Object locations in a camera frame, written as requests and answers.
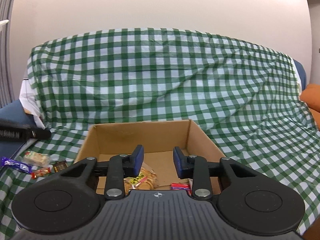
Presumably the red snack packet in box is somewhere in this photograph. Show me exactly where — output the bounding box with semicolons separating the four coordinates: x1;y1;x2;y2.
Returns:
170;179;193;196

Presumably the small red candy packet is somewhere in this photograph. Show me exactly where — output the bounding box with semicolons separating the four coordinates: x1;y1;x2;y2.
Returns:
31;167;51;179

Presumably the purple snack bar wrapper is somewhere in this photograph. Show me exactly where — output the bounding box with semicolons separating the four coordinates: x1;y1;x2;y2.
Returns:
1;157;32;174

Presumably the rice cracker pack green label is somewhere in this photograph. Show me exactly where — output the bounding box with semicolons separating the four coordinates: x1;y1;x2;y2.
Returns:
23;151;50;167

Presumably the orange cushion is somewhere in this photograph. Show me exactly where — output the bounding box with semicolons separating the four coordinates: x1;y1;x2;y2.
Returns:
300;83;320;128

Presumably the dark brown chocolate bar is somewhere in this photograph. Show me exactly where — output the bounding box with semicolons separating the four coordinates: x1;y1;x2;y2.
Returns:
53;160;68;173

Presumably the clear bag of cookies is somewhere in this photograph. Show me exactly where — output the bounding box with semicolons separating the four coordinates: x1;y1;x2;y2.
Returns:
124;163;159;195

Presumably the green checkered cloth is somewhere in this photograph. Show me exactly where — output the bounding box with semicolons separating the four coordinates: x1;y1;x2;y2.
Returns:
0;27;320;235

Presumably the cardboard box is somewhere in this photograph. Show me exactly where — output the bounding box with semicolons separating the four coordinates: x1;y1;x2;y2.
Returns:
75;120;224;190

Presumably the grey curtain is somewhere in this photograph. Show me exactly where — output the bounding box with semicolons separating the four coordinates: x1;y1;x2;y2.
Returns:
1;0;14;108

